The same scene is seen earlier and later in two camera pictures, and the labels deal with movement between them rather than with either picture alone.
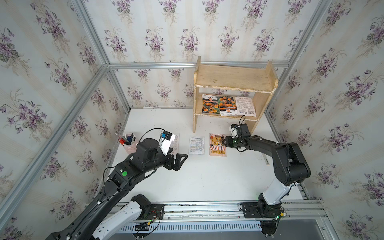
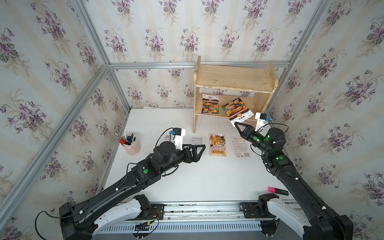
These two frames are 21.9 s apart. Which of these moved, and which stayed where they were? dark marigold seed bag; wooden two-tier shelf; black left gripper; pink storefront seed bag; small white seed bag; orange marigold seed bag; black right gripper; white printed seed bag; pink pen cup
Moved: white printed seed bag; black left gripper; black right gripper; orange marigold seed bag
Stayed: dark marigold seed bag; wooden two-tier shelf; small white seed bag; pink pen cup; pink storefront seed bag
